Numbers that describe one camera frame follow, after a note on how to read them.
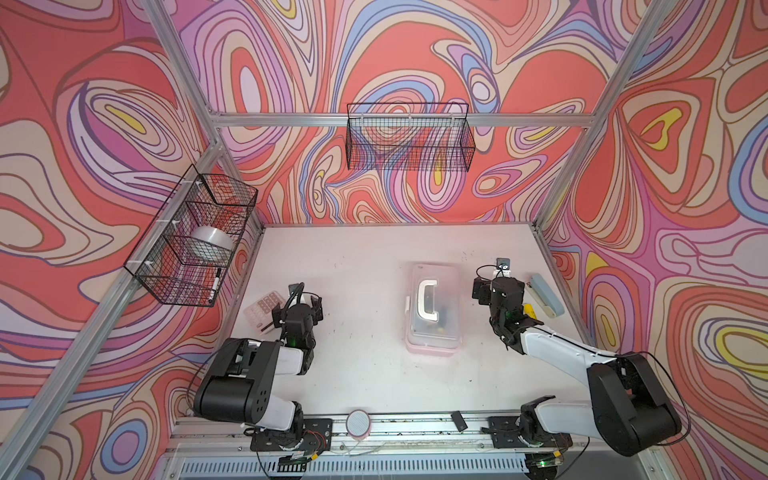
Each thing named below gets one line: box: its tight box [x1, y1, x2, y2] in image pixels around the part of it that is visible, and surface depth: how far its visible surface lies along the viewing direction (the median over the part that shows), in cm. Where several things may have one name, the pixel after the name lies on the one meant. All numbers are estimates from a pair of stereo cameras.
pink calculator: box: [243, 291, 286, 335], surface depth 95 cm
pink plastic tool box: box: [405, 262, 463, 357], surface depth 86 cm
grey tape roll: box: [190, 226, 235, 251], surface depth 75 cm
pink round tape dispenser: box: [346, 409, 372, 440], surface depth 72 cm
